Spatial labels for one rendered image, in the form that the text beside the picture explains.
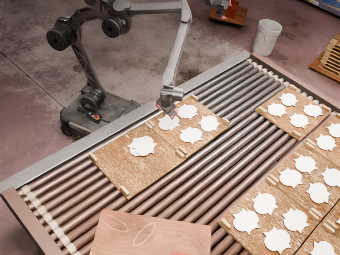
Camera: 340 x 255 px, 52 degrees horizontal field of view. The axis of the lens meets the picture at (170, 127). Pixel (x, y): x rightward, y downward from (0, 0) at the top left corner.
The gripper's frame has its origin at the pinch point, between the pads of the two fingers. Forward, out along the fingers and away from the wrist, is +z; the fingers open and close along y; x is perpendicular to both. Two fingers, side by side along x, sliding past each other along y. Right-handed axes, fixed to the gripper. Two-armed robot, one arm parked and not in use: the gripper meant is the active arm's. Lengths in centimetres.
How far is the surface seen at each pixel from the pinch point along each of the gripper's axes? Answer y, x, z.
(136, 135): 5.6, 19.5, 7.9
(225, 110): -13.4, -40.9, 22.3
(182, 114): 0.2, -14.0, 13.9
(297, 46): 53, -292, 166
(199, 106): -0.6, -28.3, 17.7
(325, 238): -104, -8, 15
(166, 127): -1.4, 1.7, 10.8
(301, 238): -96, 2, 13
